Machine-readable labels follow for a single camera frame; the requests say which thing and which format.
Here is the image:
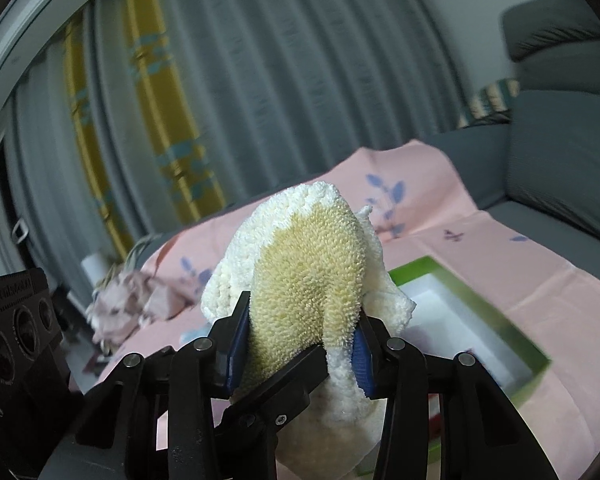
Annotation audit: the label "grey curtain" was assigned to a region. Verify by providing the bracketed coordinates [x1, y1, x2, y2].
[5, 0, 461, 266]

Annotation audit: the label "grey sofa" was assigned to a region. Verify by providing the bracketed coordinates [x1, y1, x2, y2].
[415, 0, 600, 256]

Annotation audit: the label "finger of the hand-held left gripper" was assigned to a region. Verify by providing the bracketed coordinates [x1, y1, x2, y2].
[212, 342, 331, 433]

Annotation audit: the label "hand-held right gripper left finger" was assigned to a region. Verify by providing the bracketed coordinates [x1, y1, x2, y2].
[75, 290, 253, 480]

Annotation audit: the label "white door frame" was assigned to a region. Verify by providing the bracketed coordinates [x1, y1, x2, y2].
[0, 0, 126, 111]

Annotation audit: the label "cream yellow knitted towel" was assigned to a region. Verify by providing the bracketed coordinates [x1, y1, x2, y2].
[200, 180, 416, 480]

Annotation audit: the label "green box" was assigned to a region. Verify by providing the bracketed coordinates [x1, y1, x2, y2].
[355, 255, 553, 480]

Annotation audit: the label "striped cushion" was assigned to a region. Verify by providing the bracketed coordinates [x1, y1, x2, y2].
[457, 77, 521, 128]

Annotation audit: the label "pink printed tablecloth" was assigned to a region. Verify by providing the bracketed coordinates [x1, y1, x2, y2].
[82, 141, 600, 480]

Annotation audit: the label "yellow patterned curtain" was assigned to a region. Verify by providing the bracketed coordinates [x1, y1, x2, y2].
[62, 0, 226, 261]

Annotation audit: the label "pile of pale pink cloth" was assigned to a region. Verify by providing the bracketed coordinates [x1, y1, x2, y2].
[87, 237, 206, 346]

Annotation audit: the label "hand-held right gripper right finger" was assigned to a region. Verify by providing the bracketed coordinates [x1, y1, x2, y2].
[352, 310, 561, 480]

